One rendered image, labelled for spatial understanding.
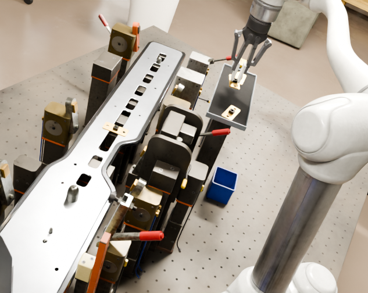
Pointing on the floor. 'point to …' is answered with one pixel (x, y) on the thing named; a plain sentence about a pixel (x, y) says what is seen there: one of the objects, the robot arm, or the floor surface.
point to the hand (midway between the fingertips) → (238, 71)
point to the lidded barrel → (152, 13)
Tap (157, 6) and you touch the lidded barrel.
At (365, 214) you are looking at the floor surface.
